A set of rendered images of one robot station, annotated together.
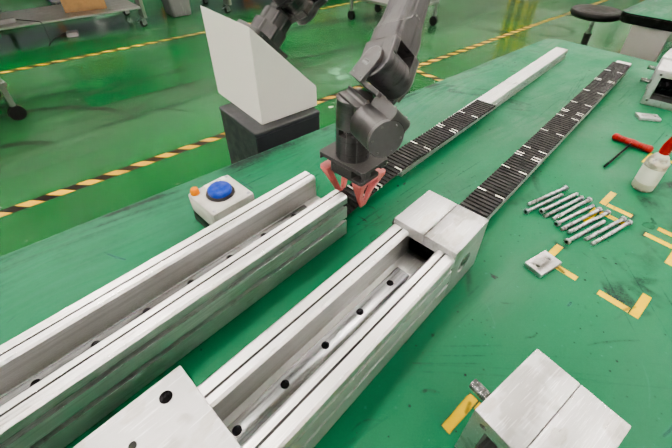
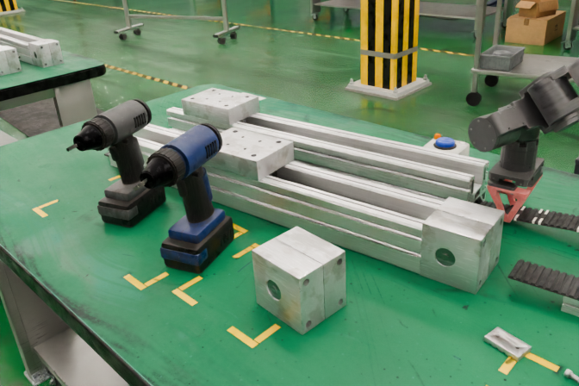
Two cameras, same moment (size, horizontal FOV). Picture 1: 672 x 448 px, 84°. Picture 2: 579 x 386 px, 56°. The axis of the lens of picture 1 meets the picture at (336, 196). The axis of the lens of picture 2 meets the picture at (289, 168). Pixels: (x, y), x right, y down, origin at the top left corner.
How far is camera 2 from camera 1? 0.85 m
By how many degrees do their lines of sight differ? 71
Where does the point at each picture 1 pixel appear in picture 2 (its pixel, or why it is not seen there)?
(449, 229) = (451, 220)
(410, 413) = not seen: hidden behind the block
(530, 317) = (424, 326)
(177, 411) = (273, 145)
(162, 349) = (320, 164)
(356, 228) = not seen: hidden behind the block
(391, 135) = (485, 133)
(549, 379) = (322, 252)
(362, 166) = (500, 170)
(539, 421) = (295, 245)
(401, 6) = not seen: outside the picture
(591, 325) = (434, 369)
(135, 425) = (266, 140)
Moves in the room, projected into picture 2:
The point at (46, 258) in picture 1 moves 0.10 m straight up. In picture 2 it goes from (371, 131) to (371, 94)
